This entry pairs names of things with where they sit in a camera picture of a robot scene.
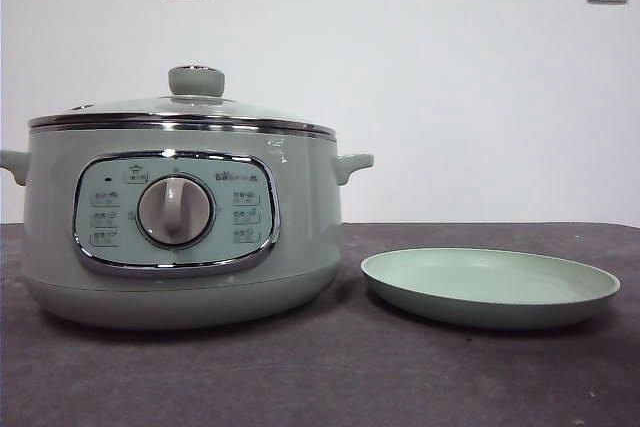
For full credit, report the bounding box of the pale green electric steamer pot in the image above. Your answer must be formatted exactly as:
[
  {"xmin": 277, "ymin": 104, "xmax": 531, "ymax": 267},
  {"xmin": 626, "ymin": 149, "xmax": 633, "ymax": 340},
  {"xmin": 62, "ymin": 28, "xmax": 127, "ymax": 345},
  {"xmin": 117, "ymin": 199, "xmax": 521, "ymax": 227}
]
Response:
[{"xmin": 0, "ymin": 119, "xmax": 375, "ymax": 332}]

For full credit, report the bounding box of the pale green round plate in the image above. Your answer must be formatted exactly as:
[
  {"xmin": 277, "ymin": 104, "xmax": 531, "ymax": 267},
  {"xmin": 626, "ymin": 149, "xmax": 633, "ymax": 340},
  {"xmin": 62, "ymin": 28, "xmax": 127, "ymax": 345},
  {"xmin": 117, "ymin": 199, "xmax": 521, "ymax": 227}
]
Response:
[{"xmin": 360, "ymin": 246, "xmax": 622, "ymax": 332}]

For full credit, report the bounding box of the glass lid with green knob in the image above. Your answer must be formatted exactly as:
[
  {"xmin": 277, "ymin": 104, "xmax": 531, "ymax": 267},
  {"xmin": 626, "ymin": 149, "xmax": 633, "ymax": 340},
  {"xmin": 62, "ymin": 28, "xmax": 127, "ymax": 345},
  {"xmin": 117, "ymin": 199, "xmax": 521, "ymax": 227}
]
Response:
[{"xmin": 27, "ymin": 65, "xmax": 335, "ymax": 141}]

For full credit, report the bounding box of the grey round control dial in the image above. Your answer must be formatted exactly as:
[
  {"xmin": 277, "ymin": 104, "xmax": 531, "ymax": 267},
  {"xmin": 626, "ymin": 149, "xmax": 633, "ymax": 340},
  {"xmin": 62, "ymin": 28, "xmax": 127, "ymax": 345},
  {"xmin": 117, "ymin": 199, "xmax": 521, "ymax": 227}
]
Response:
[{"xmin": 137, "ymin": 175, "xmax": 213, "ymax": 247}]

